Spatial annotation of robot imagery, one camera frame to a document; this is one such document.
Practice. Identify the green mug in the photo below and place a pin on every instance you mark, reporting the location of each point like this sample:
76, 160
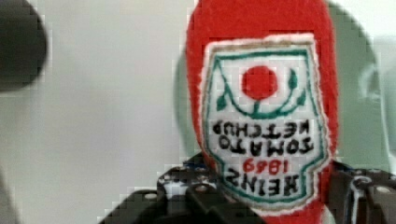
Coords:
381, 93

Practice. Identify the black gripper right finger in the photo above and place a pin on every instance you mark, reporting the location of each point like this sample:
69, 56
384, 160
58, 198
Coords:
362, 196

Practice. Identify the black frying pan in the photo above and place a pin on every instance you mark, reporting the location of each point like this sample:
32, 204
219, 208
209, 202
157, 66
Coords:
23, 44

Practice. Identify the red plush ketchup bottle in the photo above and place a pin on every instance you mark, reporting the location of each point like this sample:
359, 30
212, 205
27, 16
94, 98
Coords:
263, 90

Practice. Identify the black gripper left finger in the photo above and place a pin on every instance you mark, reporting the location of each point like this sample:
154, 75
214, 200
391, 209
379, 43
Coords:
191, 187

